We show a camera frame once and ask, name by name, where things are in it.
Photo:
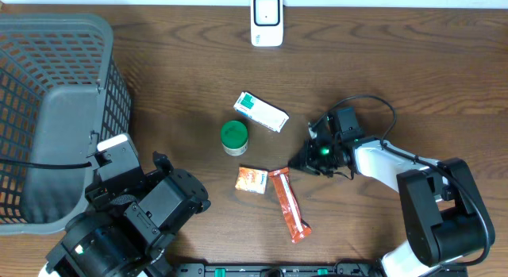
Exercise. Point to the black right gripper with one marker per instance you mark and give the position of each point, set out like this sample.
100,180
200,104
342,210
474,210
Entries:
305,162

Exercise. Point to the small orange snack packet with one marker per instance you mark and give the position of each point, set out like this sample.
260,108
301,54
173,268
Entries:
251,180

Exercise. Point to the white green carton box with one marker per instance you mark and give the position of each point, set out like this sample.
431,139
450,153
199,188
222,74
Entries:
261,112

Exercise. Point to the red chocolate bar wrapper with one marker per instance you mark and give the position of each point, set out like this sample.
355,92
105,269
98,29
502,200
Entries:
298,229

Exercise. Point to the green lid jar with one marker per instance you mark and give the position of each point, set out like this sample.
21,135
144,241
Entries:
234,138

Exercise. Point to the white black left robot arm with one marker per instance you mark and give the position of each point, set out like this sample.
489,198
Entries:
132,218

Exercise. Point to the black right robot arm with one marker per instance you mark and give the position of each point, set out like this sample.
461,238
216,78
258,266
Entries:
444,215

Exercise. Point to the white barcode scanner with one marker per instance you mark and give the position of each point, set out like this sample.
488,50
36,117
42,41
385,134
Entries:
266,20

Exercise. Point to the grey plastic basket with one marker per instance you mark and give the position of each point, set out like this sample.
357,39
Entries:
61,94

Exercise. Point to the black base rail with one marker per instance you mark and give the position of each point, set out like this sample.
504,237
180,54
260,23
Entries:
347,268

